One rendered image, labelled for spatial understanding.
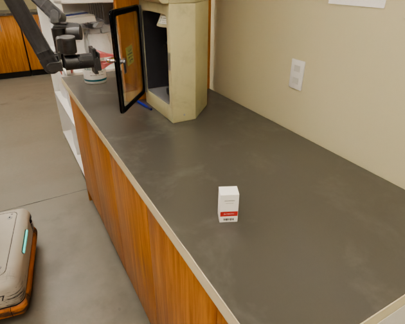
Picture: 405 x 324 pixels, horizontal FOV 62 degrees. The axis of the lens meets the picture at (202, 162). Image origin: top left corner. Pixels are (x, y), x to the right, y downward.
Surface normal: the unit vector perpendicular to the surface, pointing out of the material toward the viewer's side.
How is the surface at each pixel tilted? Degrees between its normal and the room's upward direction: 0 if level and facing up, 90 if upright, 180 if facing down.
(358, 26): 90
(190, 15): 90
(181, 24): 90
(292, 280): 0
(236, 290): 0
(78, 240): 0
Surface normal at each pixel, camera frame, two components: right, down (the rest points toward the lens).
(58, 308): 0.01, -0.87
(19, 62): 0.49, 0.43
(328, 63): -0.87, 0.23
